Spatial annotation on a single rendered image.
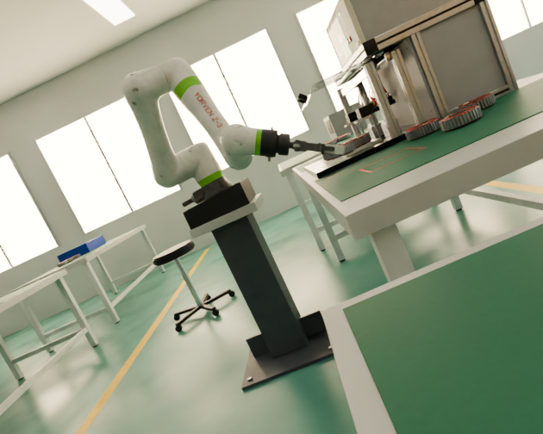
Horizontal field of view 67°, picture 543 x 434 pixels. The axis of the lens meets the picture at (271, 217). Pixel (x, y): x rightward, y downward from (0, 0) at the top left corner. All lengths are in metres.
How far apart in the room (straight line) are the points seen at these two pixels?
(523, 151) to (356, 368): 0.62
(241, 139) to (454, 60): 0.79
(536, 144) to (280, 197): 5.76
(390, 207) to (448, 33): 1.00
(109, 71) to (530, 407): 6.90
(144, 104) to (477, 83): 1.21
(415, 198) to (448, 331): 0.49
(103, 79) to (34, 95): 1.09
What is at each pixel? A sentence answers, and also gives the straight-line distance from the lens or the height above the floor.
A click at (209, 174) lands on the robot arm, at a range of 1.88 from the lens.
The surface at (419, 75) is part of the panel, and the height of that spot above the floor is 0.94.
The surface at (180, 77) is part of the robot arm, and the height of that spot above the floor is 1.31.
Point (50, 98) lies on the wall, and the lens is 7.32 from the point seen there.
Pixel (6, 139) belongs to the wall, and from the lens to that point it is 7.65.
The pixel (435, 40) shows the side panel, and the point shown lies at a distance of 1.64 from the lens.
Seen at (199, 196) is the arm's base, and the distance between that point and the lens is 1.94.
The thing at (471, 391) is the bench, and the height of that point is 0.75.
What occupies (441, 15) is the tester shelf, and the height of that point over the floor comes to 1.09.
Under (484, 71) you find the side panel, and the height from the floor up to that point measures 0.85.
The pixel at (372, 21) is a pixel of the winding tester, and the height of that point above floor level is 1.18.
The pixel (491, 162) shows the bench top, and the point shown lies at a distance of 0.82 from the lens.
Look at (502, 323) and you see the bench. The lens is 0.30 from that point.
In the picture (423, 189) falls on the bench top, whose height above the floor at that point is 0.73.
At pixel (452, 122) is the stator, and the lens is 1.27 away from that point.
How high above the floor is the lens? 0.90
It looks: 8 degrees down
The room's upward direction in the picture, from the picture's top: 25 degrees counter-clockwise
